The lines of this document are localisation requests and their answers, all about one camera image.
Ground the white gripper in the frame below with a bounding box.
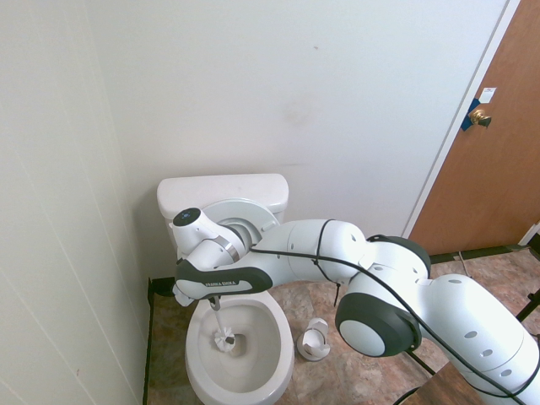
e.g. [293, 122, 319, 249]
[173, 285, 222, 311]

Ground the white toilet brush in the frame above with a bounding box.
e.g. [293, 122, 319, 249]
[212, 297, 239, 354]

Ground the white toilet bowl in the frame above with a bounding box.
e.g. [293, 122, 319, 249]
[184, 290, 295, 405]

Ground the white toilet seat lid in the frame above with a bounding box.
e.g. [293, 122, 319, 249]
[219, 217, 259, 246]

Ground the white toilet brush holder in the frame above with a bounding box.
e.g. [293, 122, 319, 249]
[298, 318, 331, 363]

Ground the white toilet tank lid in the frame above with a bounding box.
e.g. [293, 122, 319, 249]
[156, 173, 290, 221]

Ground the black baseboard strip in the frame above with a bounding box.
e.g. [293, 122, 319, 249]
[142, 277, 155, 405]
[149, 243, 529, 298]

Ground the brown wooden board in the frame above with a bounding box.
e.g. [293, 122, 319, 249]
[420, 363, 486, 405]

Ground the blue tape strip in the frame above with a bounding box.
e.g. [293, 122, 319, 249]
[461, 97, 484, 132]

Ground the brown wooden door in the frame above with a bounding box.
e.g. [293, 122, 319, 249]
[411, 0, 540, 257]

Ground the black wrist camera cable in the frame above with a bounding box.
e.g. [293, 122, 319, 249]
[248, 218, 540, 400]

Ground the black floor cable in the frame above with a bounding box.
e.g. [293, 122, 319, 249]
[394, 385, 423, 405]

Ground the black camera tripod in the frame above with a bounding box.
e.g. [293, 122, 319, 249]
[516, 289, 540, 322]
[409, 352, 435, 376]

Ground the white door frame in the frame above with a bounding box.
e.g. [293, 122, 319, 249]
[401, 0, 523, 241]

